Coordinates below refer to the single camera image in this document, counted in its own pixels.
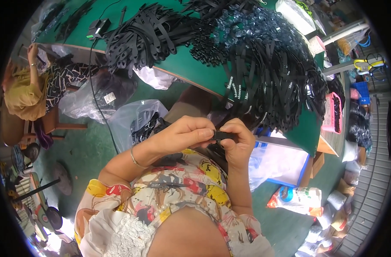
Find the person's body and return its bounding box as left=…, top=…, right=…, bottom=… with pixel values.
left=74, top=148, right=275, bottom=257

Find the black power adapter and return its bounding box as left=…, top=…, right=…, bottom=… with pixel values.
left=86, top=18, right=112, bottom=40

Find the pink basket of black parts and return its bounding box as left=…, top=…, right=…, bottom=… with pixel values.
left=321, top=92, right=343, bottom=134

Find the white box of parts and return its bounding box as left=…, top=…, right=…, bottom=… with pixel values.
left=275, top=0, right=317, bottom=36

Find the heap of bags and cartons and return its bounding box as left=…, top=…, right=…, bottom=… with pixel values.
left=295, top=141, right=369, bottom=257

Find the clear plastic bag of straps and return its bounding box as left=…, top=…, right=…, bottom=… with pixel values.
left=106, top=99, right=169, bottom=154

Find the blue box with plastic liner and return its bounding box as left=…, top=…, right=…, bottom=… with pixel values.
left=249, top=128, right=311, bottom=188

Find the black cable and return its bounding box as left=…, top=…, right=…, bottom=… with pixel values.
left=88, top=38, right=119, bottom=155

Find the orange and white packet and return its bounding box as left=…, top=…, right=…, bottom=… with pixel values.
left=267, top=186, right=324, bottom=217

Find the grey plastic bag with label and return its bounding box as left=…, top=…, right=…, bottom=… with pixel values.
left=58, top=69, right=139, bottom=124

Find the white plastic bag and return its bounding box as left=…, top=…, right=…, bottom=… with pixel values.
left=133, top=66, right=178, bottom=91

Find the pile of black looped straps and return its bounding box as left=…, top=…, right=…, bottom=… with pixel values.
left=104, top=3, right=202, bottom=78

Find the green table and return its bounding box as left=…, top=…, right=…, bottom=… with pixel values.
left=35, top=0, right=339, bottom=157

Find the person's left hand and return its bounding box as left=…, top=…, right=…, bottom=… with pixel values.
left=146, top=116, right=217, bottom=157

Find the black strap with buckle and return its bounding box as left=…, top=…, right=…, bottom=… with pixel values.
left=211, top=130, right=238, bottom=143

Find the pile of clear plastic buckles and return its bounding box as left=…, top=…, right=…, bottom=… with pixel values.
left=211, top=5, right=299, bottom=49

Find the heap of printed black straps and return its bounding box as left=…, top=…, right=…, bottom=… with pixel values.
left=219, top=39, right=328, bottom=134

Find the wooden stool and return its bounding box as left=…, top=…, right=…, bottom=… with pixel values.
left=22, top=106, right=88, bottom=142

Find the person's right hand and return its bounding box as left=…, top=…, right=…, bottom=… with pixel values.
left=219, top=118, right=256, bottom=164

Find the pink tape roll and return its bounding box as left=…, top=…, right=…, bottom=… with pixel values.
left=308, top=35, right=326, bottom=55

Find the blue crate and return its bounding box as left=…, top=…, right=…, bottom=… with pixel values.
left=350, top=81, right=371, bottom=105

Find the pile of small black buckles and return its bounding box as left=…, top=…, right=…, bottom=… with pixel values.
left=190, top=32, right=228, bottom=67

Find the silver bracelet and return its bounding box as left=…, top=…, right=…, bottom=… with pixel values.
left=130, top=144, right=149, bottom=170

